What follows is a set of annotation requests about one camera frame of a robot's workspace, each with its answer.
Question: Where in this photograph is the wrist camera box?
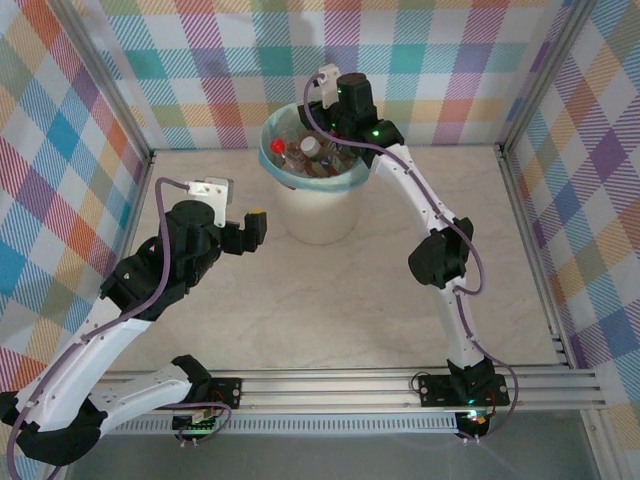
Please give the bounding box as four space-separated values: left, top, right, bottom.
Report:
317 63 342 109
185 175 236 229

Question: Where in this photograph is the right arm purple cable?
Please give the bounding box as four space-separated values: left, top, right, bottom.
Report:
303 73 520 444

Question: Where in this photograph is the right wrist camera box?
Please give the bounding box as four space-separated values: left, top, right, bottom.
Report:
317 63 342 109

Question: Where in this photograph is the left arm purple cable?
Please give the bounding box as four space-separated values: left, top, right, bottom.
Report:
7 178 235 480

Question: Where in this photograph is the aluminium frame post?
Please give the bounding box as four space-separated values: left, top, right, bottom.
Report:
47 0 157 166
494 0 597 157

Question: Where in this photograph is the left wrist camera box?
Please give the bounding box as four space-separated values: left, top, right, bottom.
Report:
185 175 236 229

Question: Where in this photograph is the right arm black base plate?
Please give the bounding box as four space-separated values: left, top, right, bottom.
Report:
416 372 512 410

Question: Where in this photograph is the white plastic bin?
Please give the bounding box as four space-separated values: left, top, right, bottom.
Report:
274 174 361 245

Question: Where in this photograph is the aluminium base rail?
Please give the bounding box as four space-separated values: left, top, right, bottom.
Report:
94 367 610 417

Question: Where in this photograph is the slotted grey cable duct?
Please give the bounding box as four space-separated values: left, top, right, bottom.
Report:
107 417 462 437

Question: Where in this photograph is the brown label bottle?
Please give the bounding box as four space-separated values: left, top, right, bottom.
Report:
319 142 354 176

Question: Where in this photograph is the aluminium frame side beam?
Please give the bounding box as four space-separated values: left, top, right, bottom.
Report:
115 149 157 271
494 143 576 372

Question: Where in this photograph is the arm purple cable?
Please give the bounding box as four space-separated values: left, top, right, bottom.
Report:
303 73 520 444
7 178 235 480

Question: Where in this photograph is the blue bin liner bag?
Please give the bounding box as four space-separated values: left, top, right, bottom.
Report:
257 102 377 193

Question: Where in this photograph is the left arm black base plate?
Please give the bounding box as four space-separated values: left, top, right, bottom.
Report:
151 377 244 412

